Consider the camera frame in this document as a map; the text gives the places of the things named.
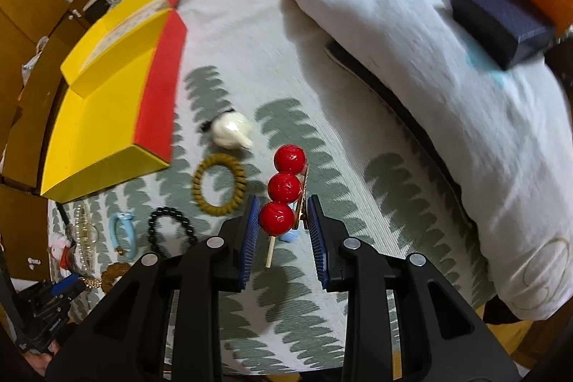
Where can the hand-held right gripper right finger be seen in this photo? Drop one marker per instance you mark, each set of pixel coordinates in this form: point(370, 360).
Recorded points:
point(315, 239)

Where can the yellow cardboard box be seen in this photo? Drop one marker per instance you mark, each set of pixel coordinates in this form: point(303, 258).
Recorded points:
point(98, 118)

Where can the leaf-print bed sheet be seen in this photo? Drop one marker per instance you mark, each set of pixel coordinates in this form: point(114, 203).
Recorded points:
point(313, 95)

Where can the person's left hand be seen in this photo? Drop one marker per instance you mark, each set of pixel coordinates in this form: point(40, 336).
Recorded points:
point(42, 362)

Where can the red candied haw hair clip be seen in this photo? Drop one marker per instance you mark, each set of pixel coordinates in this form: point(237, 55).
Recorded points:
point(286, 185)

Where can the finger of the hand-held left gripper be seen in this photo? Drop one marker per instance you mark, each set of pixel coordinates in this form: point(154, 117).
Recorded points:
point(67, 286)

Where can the white plush Santa hat clip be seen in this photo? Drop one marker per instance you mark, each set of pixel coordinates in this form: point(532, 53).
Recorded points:
point(58, 251)

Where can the white floral quilt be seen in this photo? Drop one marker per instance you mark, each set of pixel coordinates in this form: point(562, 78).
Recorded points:
point(425, 51)

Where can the small white doll figurine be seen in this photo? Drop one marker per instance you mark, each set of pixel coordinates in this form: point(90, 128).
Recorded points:
point(230, 129)

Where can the navy blue box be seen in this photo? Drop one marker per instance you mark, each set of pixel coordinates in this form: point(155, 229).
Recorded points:
point(497, 19)

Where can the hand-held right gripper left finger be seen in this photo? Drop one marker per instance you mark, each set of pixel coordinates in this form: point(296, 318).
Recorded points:
point(250, 239)

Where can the wooden cabinet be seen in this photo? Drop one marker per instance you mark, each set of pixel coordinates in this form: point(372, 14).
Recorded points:
point(27, 28)

